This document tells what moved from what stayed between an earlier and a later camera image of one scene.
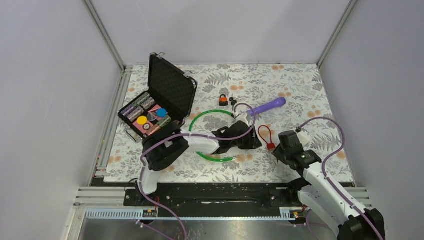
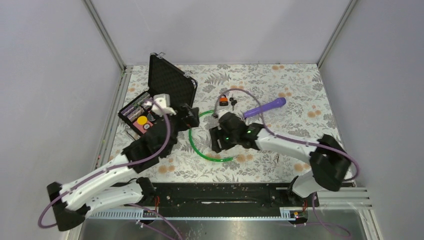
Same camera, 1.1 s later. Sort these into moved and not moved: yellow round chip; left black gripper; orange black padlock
Moved: left black gripper
Not moved: orange black padlock; yellow round chip
